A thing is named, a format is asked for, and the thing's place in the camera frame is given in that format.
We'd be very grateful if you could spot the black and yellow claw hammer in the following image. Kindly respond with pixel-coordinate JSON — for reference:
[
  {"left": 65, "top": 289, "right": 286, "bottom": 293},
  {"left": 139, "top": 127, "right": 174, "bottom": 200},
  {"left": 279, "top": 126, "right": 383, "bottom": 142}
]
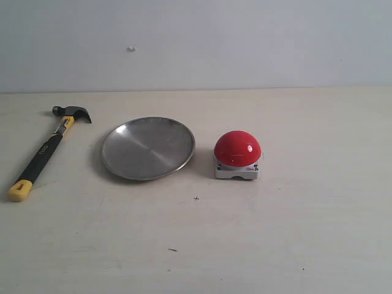
[{"left": 7, "top": 106, "right": 92, "bottom": 202}]

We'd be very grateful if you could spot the round stainless steel plate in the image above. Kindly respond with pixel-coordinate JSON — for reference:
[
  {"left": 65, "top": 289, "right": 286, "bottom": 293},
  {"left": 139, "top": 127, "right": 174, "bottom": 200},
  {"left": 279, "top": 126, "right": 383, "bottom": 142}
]
[{"left": 100, "top": 116, "right": 195, "bottom": 181}]

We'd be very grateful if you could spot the red dome push button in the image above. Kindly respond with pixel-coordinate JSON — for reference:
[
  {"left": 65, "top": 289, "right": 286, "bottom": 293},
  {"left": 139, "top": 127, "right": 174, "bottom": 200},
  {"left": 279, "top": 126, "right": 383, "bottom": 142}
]
[{"left": 214, "top": 130, "right": 263, "bottom": 180}]

